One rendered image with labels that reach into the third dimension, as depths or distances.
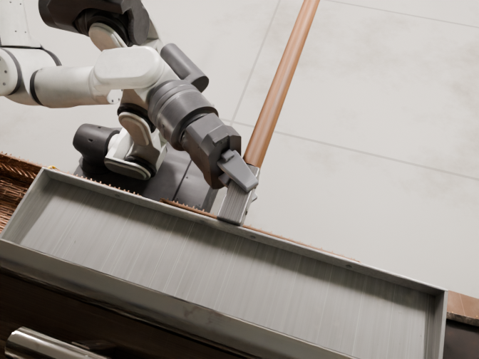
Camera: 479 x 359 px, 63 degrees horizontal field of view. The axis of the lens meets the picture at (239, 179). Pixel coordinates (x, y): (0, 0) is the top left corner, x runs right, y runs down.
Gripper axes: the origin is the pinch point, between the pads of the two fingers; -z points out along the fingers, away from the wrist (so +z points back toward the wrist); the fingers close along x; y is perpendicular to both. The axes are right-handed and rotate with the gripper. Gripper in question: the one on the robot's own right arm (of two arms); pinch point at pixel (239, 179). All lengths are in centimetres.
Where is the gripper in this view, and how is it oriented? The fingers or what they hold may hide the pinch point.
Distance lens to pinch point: 54.4
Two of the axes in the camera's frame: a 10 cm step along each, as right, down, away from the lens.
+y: 8.0, -5.2, 3.1
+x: 0.0, -5.1, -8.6
